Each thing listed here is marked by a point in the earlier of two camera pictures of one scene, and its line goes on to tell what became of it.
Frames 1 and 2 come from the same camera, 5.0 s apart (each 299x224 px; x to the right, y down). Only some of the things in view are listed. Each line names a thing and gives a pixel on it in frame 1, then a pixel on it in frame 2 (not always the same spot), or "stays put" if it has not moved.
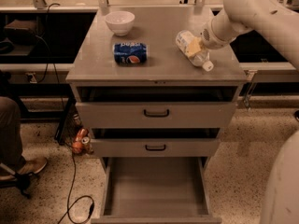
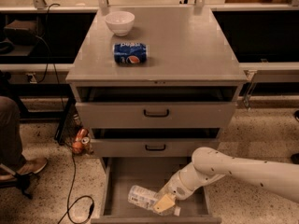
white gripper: [207, 38] → [175, 189]
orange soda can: [81, 135] stays put
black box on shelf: [21, 32] stays put
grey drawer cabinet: [155, 115] stays put
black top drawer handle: [156, 115] stays put
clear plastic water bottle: [201, 58] → [145, 199]
